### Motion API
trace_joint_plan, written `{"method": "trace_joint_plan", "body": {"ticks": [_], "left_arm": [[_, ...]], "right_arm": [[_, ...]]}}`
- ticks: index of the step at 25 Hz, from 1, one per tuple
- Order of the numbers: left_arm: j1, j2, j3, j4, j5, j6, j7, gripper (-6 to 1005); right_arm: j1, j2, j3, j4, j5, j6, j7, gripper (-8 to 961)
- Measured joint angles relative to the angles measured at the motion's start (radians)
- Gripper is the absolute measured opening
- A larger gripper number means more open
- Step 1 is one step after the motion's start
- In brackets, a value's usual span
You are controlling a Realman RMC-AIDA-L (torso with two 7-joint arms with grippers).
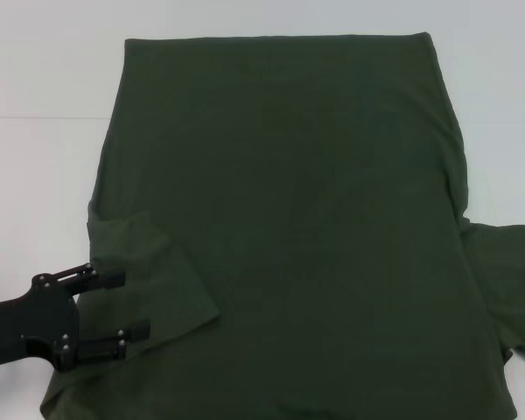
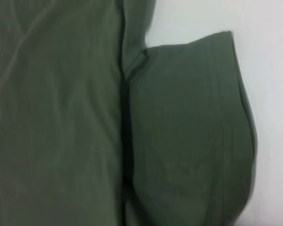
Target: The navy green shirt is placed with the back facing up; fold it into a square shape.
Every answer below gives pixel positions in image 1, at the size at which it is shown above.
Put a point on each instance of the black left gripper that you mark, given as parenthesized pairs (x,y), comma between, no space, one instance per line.
(30,324)

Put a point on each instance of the dark green shirt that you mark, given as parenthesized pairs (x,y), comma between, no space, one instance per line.
(289,197)

